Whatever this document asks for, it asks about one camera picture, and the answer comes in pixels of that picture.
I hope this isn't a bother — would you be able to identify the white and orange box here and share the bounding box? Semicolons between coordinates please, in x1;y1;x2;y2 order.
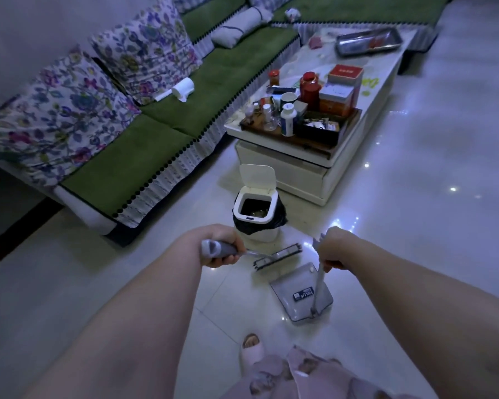
318;82;355;118

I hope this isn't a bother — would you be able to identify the clear glass bottle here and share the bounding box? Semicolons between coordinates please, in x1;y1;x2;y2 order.
261;104;276;132

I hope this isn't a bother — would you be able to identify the pink floral pajamas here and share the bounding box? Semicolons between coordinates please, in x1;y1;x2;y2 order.
220;345;421;399

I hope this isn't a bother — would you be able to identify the black trash bag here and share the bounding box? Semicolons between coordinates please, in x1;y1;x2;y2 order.
232;196;288;236

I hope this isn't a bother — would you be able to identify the grey long-handled dustpan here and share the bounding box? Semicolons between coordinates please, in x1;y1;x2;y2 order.
269;234;334;325

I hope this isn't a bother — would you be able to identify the metal tray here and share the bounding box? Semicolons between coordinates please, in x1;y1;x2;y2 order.
335;27;403;58

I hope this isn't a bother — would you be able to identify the white trash bin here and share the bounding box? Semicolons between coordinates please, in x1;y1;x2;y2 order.
232;164;288;244

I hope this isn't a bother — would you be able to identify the brown wooden tray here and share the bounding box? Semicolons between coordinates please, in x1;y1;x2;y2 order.
239;106;363;161

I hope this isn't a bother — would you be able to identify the pink slipper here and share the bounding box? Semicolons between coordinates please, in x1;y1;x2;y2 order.
239;333;266;377

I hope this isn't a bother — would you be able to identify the person's right hand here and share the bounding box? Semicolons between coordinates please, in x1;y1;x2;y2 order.
317;227;360;273

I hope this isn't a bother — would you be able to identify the person's right forearm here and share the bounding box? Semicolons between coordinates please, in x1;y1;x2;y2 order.
344;237;499;399

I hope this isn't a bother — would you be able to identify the white coffee table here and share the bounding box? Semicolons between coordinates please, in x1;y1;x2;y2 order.
224;27;419;207

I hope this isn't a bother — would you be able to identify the black open box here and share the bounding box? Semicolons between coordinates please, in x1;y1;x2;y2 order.
294;110;350;147

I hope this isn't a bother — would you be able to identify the white medicine bottle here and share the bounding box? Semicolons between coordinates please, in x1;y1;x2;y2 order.
280;103;298;138

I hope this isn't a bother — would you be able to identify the large floral cushion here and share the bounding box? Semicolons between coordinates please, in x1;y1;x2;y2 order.
90;0;203;107
0;45;142;188

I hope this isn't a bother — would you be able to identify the red box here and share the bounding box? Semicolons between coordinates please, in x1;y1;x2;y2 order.
327;64;364;87

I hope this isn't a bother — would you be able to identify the grey handled broom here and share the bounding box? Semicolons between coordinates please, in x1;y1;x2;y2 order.
201;239;303;273

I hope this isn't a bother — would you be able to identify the red canister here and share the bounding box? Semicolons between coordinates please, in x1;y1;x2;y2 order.
299;71;322;112

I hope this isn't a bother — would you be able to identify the small white striped pillow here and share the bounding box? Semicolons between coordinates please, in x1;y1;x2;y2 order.
210;6;274;49

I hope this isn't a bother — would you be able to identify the person's left forearm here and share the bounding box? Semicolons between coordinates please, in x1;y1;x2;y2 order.
23;234;204;399

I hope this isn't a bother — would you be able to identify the person's left hand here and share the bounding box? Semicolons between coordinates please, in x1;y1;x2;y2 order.
179;223;247;269

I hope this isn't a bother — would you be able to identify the green sofa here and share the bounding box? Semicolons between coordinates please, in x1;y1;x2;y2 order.
0;0;458;248

